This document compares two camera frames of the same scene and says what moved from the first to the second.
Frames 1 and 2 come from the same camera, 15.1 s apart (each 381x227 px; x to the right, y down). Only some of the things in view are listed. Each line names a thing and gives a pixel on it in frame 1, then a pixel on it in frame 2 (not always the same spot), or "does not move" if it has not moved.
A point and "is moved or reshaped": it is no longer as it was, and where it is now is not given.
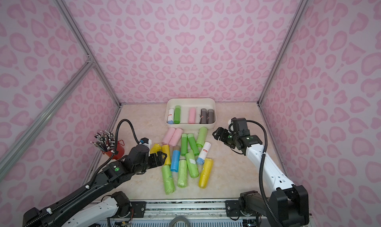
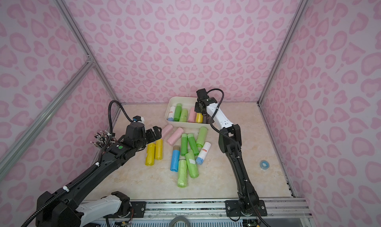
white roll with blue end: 200,160 does not move
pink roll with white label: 192,115 does not move
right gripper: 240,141 -> 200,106
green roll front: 169,183 -> 184,115
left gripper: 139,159 -> 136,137
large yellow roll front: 206,173 -> 199,118
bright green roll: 177,114 does not move
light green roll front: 182,176 does not move
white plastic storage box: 186,103 does not move
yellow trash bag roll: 165,149 -> 158,149
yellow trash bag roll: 156,148 is moved or reshaped
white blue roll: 170,116 is moved or reshaped
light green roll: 192,164 does not move
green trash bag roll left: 184,144 does not move
